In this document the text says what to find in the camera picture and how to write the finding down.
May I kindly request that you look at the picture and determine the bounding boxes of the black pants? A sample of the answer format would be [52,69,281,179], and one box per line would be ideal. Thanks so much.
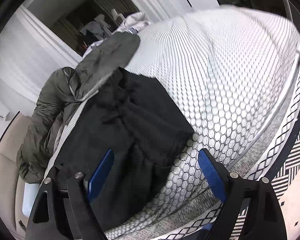
[55,68,194,231]

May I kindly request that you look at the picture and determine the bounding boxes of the light blue pillow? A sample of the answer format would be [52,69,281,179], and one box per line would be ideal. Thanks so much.
[22,183,40,218]

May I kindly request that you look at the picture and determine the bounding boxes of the beige upholstered headboard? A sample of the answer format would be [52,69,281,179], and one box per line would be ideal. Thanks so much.
[0,112,30,239]

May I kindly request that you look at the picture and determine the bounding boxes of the white honeycomb mattress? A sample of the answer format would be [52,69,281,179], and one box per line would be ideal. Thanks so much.
[43,3,300,240]

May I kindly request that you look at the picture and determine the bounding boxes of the grey duvet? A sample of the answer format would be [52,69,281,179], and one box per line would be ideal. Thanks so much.
[16,32,140,184]

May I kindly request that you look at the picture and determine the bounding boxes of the white office chair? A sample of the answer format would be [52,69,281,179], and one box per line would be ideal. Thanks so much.
[111,9,126,25]

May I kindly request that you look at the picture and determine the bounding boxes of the white crumpled bedsheet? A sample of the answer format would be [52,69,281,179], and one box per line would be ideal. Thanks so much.
[82,12,151,59]

